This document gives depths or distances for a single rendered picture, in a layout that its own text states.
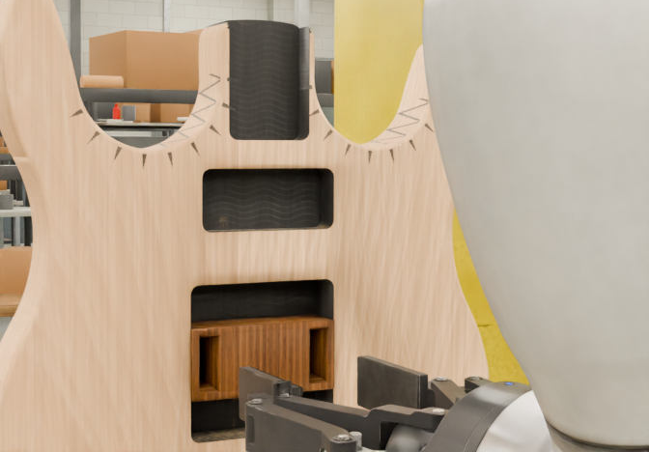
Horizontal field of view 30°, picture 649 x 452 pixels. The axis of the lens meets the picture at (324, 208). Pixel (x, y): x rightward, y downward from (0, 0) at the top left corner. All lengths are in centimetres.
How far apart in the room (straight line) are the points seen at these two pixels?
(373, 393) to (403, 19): 114
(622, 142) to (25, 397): 49
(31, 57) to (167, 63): 490
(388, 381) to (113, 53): 505
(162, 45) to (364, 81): 377
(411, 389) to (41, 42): 29
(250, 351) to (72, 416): 12
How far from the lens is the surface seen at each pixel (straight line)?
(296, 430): 58
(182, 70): 565
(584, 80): 32
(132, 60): 556
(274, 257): 78
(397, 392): 69
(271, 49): 80
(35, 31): 73
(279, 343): 79
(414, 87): 86
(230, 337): 77
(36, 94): 73
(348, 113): 193
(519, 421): 48
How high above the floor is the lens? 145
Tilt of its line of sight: 3 degrees down
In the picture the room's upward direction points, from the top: straight up
